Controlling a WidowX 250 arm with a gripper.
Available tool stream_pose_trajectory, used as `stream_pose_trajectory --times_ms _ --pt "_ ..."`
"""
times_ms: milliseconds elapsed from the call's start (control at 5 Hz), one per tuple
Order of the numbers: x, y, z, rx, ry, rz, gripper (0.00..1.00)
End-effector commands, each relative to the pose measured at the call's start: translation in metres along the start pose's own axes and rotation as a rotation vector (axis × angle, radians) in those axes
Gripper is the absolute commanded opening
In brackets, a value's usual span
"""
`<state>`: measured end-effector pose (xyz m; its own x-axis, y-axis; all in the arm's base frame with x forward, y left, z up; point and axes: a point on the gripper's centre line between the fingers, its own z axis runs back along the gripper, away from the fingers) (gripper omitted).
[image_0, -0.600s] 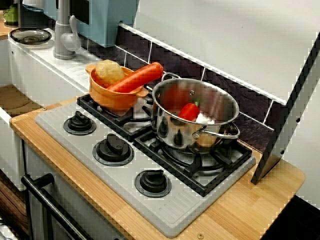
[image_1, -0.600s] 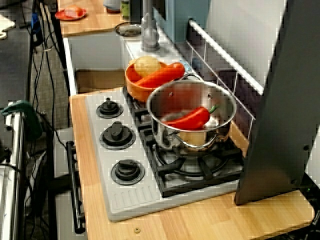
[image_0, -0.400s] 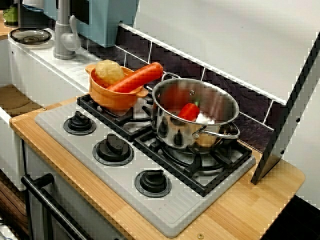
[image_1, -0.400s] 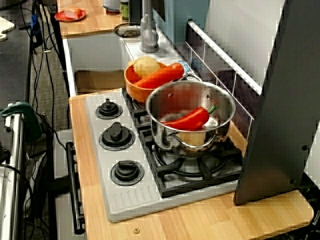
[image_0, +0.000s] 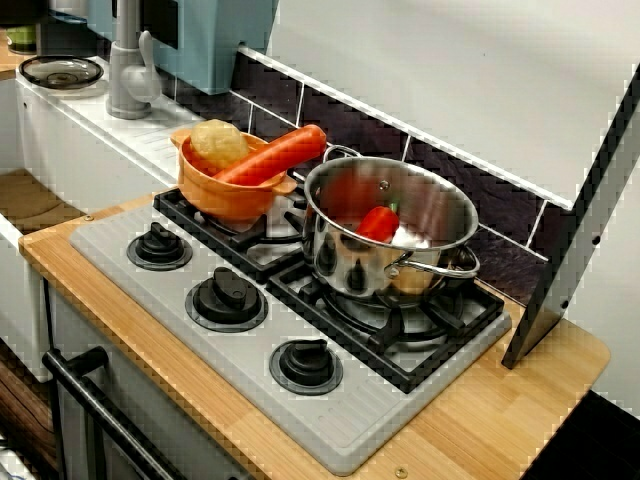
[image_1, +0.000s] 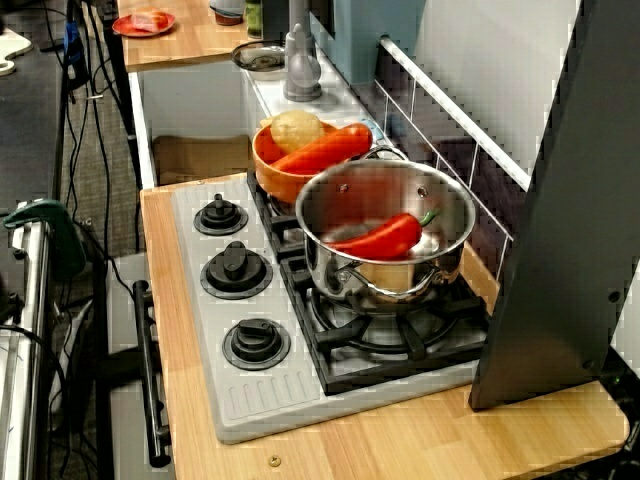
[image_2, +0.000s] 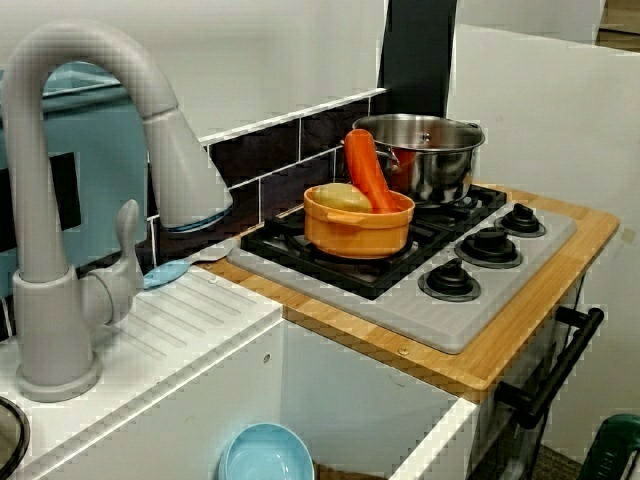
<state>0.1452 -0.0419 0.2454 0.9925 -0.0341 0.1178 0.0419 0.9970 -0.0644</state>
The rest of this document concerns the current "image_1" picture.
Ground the stainless steel pot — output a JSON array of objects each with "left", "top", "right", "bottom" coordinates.
[{"left": 294, "top": 145, "right": 477, "bottom": 317}]

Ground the red toy pepper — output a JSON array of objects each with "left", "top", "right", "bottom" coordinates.
[{"left": 324, "top": 208, "right": 442, "bottom": 261}]

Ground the orange plastic bowl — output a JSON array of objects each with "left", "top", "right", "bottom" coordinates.
[{"left": 251, "top": 119, "right": 351, "bottom": 205}]

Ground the black stove knob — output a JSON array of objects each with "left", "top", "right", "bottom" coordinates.
[
  {"left": 200, "top": 240, "right": 274, "bottom": 301},
  {"left": 193, "top": 193, "right": 249, "bottom": 237},
  {"left": 222, "top": 317, "right": 292, "bottom": 372}
]

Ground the orange toy carrot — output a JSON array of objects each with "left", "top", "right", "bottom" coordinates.
[{"left": 269, "top": 122, "right": 374, "bottom": 176}]

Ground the yellow toy potato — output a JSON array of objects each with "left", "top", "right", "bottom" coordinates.
[{"left": 270, "top": 110, "right": 325, "bottom": 155}]

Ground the black burner grate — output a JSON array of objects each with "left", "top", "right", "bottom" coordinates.
[{"left": 246, "top": 169, "right": 491, "bottom": 397}]

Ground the light blue grey spatula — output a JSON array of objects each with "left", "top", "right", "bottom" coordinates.
[{"left": 362, "top": 118, "right": 387, "bottom": 143}]

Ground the grey toy stove plate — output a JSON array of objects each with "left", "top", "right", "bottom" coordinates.
[{"left": 170, "top": 177, "right": 489, "bottom": 445}]

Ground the grey toy faucet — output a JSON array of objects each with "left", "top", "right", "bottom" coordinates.
[{"left": 282, "top": 0, "right": 323, "bottom": 103}]

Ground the white toy kitchen cabinet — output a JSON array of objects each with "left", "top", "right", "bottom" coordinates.
[{"left": 107, "top": 54, "right": 631, "bottom": 480}]

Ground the small metal bowl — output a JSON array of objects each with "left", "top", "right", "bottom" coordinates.
[{"left": 230, "top": 39, "right": 287, "bottom": 81}]

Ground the teal box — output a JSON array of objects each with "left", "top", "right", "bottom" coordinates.
[{"left": 309, "top": 0, "right": 426, "bottom": 85}]

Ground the green jar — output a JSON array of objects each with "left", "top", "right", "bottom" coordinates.
[{"left": 243, "top": 0, "right": 264, "bottom": 40}]

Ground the jar with red base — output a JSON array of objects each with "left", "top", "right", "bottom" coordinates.
[{"left": 209, "top": 0, "right": 246, "bottom": 27}]

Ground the dark grey upright panel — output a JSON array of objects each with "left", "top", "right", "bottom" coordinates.
[{"left": 467, "top": 0, "right": 640, "bottom": 412}]

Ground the toy food on plate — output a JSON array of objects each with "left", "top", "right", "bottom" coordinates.
[{"left": 130, "top": 10, "right": 167, "bottom": 33}]

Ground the red plate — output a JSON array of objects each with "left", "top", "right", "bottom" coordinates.
[{"left": 111, "top": 10, "right": 177, "bottom": 39}]

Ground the dark tile backsplash white rail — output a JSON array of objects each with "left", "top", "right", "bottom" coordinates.
[{"left": 349, "top": 34, "right": 531, "bottom": 281}]

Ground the black oven door handle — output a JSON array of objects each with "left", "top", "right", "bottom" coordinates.
[{"left": 131, "top": 279, "right": 172, "bottom": 469}]

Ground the aluminium frame rail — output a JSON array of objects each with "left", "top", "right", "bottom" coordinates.
[{"left": 0, "top": 202, "right": 51, "bottom": 480}]

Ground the blue strap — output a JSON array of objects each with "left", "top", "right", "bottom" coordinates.
[{"left": 62, "top": 19, "right": 84, "bottom": 76}]

